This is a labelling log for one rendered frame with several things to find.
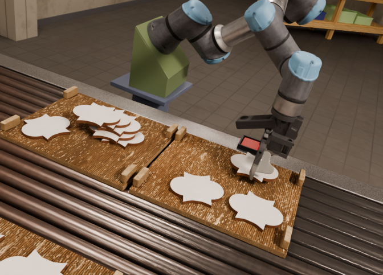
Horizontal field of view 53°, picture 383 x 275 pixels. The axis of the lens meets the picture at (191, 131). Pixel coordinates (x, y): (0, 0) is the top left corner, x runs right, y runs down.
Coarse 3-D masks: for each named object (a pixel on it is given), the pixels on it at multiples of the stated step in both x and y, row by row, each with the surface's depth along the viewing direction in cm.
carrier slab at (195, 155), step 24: (192, 144) 119; (216, 144) 122; (168, 168) 106; (192, 168) 108; (216, 168) 110; (144, 192) 96; (168, 192) 97; (240, 192) 103; (264, 192) 105; (288, 192) 107; (192, 216) 92; (216, 216) 93; (288, 216) 98; (264, 240) 89
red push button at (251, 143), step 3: (246, 138) 130; (249, 138) 130; (243, 141) 128; (246, 141) 128; (249, 141) 128; (252, 141) 129; (255, 141) 129; (243, 144) 126; (246, 144) 127; (249, 144) 127; (252, 144) 127; (255, 144) 128; (258, 144) 128; (252, 147) 125; (255, 147) 126; (258, 147) 126
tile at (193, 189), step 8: (184, 176) 103; (192, 176) 103; (208, 176) 105; (176, 184) 99; (184, 184) 100; (192, 184) 100; (200, 184) 101; (208, 184) 101; (216, 184) 102; (176, 192) 96; (184, 192) 97; (192, 192) 97; (200, 192) 98; (208, 192) 99; (216, 192) 99; (184, 200) 94; (192, 200) 95; (200, 200) 95; (208, 200) 96; (216, 200) 97
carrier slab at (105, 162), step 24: (72, 96) 131; (72, 120) 118; (144, 120) 126; (24, 144) 104; (48, 144) 106; (72, 144) 108; (96, 144) 110; (144, 144) 114; (72, 168) 100; (96, 168) 101; (120, 168) 102
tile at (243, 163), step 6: (234, 156) 112; (240, 156) 112; (246, 156) 113; (252, 156) 114; (234, 162) 109; (240, 162) 110; (246, 162) 110; (252, 162) 111; (234, 168) 108; (240, 168) 107; (246, 168) 108; (240, 174) 106; (246, 174) 106; (258, 174) 106; (264, 174) 107; (270, 174) 108; (276, 174) 108; (258, 180) 104; (264, 180) 106; (270, 180) 106
